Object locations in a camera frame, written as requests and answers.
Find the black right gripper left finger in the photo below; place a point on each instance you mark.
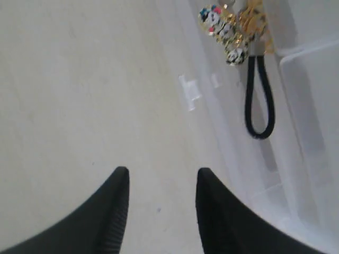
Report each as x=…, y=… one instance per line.
x=97, y=226

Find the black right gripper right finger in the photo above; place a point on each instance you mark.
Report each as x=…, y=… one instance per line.
x=227, y=225

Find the panda keychain with black strap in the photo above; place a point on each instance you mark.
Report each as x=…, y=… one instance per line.
x=245, y=38

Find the white translucent drawer cabinet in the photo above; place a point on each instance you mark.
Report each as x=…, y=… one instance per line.
x=291, y=178

